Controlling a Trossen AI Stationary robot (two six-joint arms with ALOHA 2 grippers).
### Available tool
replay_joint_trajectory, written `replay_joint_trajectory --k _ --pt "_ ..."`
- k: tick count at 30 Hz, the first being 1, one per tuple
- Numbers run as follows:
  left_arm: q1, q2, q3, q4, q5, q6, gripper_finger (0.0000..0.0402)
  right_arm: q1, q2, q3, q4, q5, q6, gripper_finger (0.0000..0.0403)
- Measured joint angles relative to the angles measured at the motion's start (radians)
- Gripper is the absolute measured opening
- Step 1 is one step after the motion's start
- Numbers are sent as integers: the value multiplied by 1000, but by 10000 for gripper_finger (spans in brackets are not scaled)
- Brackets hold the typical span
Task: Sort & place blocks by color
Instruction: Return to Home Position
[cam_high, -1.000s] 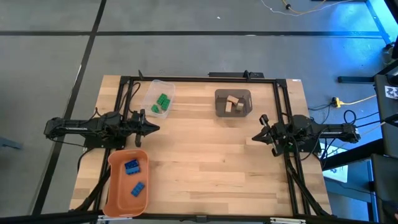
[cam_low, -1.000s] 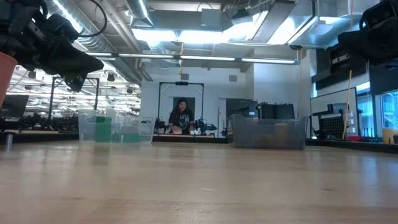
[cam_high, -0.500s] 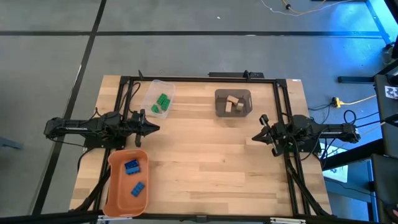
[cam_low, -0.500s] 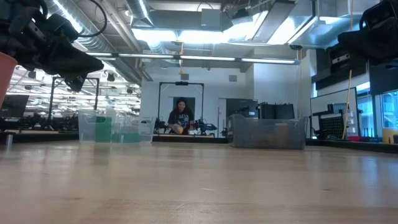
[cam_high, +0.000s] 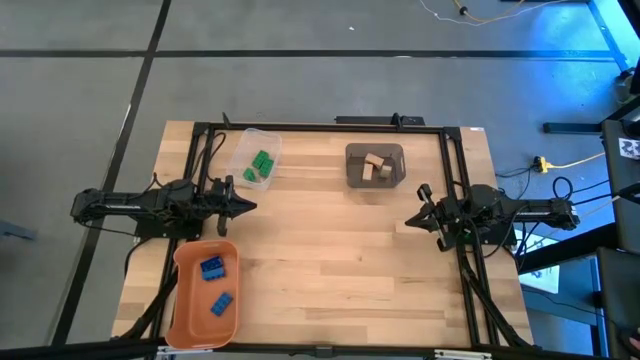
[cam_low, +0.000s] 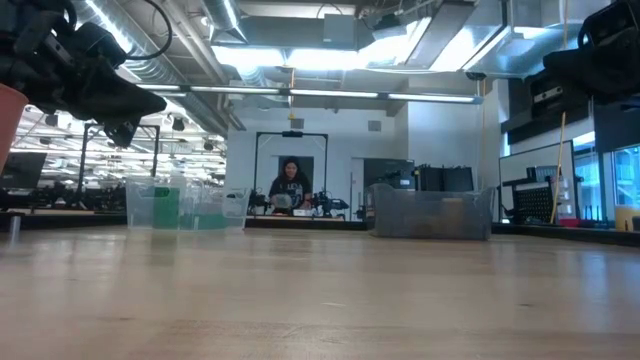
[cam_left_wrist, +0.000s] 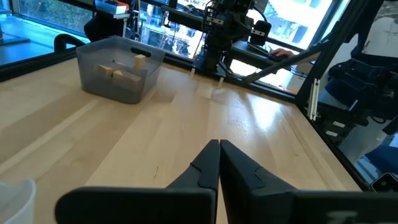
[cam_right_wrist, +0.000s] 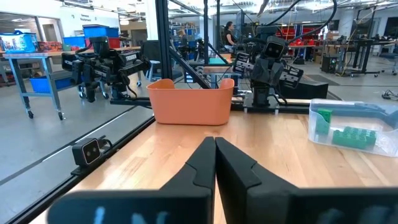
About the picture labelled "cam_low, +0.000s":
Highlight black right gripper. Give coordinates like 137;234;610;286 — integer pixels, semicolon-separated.
529;0;640;120

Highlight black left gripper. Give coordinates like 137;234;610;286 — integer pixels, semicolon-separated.
0;0;169;150

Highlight beige wooden block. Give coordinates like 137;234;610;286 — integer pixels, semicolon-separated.
440;197;467;237

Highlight white board panel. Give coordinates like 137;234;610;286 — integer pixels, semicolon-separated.
498;140;577;224

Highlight clear plastic bin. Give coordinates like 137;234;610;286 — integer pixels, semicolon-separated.
125;174;251;231

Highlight orange plastic bin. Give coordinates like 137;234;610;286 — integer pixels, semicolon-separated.
0;84;29;171

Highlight dark monitor screen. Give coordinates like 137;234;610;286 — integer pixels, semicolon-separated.
0;151;48;190

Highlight black pegboard rack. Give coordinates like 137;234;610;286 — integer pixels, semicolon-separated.
502;166;559;225

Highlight yellow container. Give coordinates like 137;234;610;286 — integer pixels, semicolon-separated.
614;204;640;233

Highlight black cabinet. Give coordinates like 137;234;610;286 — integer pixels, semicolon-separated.
413;164;475;193

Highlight long ceiling light bar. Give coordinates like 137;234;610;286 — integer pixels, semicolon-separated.
137;82;484;105

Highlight person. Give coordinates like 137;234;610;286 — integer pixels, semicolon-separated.
268;156;314;211

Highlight grey plastic bin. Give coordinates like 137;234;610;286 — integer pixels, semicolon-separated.
366;183;496;241

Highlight black workstation frame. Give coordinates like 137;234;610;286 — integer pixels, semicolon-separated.
77;122;161;211

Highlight yellow hanging cable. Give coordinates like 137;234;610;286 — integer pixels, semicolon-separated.
548;0;570;225

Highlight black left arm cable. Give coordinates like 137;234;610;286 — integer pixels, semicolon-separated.
124;0;174;62

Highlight background black gantry frame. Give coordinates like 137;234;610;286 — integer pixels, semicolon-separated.
253;131;330;216

